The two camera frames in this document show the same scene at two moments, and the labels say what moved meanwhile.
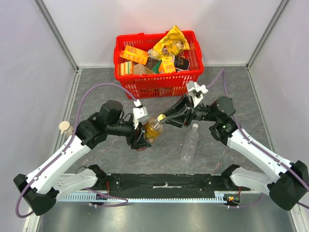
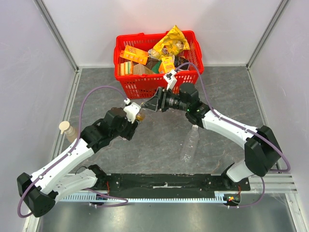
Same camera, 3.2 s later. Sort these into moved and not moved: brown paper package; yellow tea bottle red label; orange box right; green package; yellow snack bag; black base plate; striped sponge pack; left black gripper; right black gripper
Moved: right black gripper; left black gripper; yellow tea bottle red label
Not moved: orange box right; black base plate; green package; yellow snack bag; brown paper package; striped sponge pack
